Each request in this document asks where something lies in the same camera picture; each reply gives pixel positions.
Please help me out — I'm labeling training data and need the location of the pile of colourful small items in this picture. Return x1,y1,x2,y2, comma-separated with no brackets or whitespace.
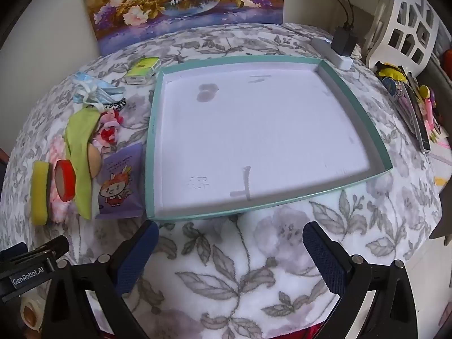
381,72,440,154

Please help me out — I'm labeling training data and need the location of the yellow sponge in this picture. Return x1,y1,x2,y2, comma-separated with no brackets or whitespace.
30,161,53,226

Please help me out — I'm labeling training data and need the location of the pink striped cloth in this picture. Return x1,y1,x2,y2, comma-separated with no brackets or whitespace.
429,138,452,184

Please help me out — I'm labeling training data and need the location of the yellow black plush toy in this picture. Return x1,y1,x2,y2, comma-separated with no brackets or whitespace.
375,62,407,82

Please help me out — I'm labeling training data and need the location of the beige round powder puff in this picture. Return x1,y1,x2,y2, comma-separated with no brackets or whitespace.
88,145,104,179

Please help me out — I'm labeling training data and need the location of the green cloth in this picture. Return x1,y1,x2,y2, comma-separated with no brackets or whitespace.
65,108,105,220

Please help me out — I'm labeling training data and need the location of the green tissue pack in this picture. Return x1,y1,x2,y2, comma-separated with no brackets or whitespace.
126,57,161,84

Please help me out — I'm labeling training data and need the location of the black cable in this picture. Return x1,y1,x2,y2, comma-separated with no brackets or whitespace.
337,0,355,29
312,0,350,29

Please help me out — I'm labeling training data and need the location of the purple cartoon packet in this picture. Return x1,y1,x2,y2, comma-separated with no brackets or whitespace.
94,144,142,218

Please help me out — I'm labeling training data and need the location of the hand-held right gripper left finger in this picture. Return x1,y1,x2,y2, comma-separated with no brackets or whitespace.
42,220,160,339

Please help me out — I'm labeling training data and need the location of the white power strip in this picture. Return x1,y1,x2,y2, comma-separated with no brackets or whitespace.
311,37,354,69

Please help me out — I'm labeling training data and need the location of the pink zigzag towel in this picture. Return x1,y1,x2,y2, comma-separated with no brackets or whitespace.
47,136,71,223

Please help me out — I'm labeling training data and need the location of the teal shallow cardboard box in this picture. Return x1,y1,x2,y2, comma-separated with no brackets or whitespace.
145,55,392,222

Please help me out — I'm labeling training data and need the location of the red tape roll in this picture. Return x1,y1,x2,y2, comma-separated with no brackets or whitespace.
54,160,76,198

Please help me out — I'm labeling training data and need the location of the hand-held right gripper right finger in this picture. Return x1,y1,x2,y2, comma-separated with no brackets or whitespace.
303,221,419,339

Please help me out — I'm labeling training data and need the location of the red pink pipe-cleaner flower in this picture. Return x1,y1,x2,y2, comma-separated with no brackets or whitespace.
94,110,125,154

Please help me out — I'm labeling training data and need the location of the dark brown board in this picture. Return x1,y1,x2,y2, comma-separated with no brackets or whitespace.
429,215,452,240

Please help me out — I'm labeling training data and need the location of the flower painting canvas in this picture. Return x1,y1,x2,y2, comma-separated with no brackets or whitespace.
79,0,285,55

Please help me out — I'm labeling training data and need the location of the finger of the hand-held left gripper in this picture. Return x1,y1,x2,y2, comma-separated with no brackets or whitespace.
19,235,70,266
0,242,29,261

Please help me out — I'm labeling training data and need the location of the leopard print scrunchie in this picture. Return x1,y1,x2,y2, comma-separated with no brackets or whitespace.
102,97,128,112

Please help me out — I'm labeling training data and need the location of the beige tape roll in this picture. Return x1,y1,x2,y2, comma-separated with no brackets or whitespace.
20,295,48,331

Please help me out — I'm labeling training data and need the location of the black power adapter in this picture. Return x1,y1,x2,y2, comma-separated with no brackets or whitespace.
331,26,358,56

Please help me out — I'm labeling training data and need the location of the grey floral fleece blanket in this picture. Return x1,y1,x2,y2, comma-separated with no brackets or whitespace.
0,23,444,339

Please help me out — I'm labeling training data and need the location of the blue face mask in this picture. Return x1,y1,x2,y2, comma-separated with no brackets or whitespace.
72,71,126,108

